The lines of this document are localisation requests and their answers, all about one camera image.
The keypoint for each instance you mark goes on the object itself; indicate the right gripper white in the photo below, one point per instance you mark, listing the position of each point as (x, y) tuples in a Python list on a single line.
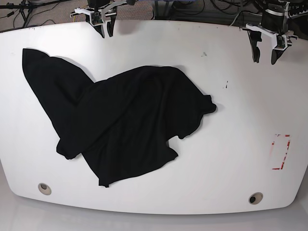
[(98, 12)]

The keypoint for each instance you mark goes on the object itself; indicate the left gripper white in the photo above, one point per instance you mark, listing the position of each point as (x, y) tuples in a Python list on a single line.
[(278, 42)]

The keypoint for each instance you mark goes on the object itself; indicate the black T-shirt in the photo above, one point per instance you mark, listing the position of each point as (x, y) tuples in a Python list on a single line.
[(121, 125)]

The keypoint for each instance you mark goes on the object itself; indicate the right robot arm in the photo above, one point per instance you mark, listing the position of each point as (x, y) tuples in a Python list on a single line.
[(100, 14)]

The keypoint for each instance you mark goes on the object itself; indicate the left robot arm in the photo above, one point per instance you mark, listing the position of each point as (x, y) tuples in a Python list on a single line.
[(274, 17)]

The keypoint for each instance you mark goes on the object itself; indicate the black tripod stand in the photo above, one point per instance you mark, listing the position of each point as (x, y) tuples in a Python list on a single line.
[(24, 8)]

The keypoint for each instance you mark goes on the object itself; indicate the red tape rectangle marking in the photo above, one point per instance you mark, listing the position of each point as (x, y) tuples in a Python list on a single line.
[(279, 150)]

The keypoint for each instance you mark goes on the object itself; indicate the right table cable grommet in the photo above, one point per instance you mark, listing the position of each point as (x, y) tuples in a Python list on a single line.
[(255, 198)]

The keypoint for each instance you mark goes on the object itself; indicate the table cable grommet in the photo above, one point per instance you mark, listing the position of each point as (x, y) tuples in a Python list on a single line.
[(44, 189), (255, 198)]

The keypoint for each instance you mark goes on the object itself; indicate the left table cable grommet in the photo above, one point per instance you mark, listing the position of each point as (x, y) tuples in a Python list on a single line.
[(44, 189)]

